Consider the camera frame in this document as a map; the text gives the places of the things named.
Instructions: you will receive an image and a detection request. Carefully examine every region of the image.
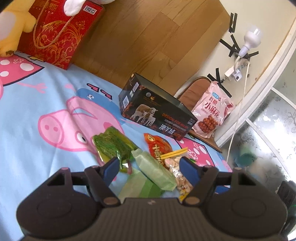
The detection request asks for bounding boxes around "peanut bag yellow trim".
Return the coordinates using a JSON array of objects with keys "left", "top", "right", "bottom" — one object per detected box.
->
[{"left": 160, "top": 148, "right": 193, "bottom": 201}]

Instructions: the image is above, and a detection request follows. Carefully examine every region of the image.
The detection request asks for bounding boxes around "green seaweed snack bag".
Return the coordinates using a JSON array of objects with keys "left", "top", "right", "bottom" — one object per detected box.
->
[{"left": 92, "top": 126, "right": 138, "bottom": 174}]

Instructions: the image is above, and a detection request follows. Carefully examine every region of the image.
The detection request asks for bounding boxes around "light green snack pack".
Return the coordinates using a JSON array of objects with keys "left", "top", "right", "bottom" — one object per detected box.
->
[
  {"left": 132, "top": 149, "right": 177, "bottom": 191},
  {"left": 118, "top": 168, "right": 164, "bottom": 202}
]

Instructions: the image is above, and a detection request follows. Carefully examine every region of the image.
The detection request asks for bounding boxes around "red orange snack packet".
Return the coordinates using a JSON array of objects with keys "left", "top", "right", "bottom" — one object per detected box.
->
[{"left": 144, "top": 133, "right": 173, "bottom": 166}]

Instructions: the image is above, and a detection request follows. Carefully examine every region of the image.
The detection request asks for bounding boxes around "green blue object behind glass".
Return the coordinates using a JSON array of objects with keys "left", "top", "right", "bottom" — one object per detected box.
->
[{"left": 237, "top": 148, "right": 257, "bottom": 167}]

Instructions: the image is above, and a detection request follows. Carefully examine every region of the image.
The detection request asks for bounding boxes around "pink fried dough snack bag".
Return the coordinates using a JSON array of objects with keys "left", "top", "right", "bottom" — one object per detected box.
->
[{"left": 192, "top": 81, "right": 234, "bottom": 138}]

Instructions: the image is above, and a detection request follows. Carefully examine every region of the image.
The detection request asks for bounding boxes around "peppa pig blue bedsheet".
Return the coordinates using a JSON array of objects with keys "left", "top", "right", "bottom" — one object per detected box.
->
[{"left": 0, "top": 51, "right": 233, "bottom": 241}]

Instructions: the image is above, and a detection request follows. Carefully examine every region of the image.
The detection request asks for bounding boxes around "brown seat cushion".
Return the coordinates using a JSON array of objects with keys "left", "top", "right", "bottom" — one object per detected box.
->
[{"left": 177, "top": 77, "right": 222, "bottom": 153}]

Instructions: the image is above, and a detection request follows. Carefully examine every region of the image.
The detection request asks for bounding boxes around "black sheep print box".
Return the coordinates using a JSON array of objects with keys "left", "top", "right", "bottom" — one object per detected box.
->
[{"left": 118, "top": 73, "right": 197, "bottom": 141}]

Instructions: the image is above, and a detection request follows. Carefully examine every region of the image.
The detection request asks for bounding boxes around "white power strip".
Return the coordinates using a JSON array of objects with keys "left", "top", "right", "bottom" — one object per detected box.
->
[{"left": 224, "top": 58, "right": 249, "bottom": 81}]

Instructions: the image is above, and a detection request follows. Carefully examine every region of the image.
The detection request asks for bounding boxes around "wooden headboard panel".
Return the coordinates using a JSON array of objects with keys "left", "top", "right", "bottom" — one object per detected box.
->
[{"left": 74, "top": 1, "right": 230, "bottom": 94}]

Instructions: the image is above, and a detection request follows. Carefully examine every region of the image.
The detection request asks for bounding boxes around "red gift bag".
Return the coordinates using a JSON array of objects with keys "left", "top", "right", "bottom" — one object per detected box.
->
[{"left": 18, "top": 1, "right": 105, "bottom": 70}]

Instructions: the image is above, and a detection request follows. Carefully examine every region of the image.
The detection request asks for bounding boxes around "pink blue unicorn plush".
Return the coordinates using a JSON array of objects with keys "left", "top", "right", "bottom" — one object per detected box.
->
[{"left": 63, "top": 0, "right": 114, "bottom": 16}]

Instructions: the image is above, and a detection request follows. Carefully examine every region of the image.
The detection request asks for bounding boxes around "yellow duck plush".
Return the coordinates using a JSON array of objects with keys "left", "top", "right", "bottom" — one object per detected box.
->
[{"left": 0, "top": 0, "right": 37, "bottom": 57}]

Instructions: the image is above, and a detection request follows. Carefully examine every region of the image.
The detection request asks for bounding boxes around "white power cable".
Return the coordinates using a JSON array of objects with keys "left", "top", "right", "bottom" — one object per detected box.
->
[{"left": 226, "top": 60, "right": 251, "bottom": 164}]

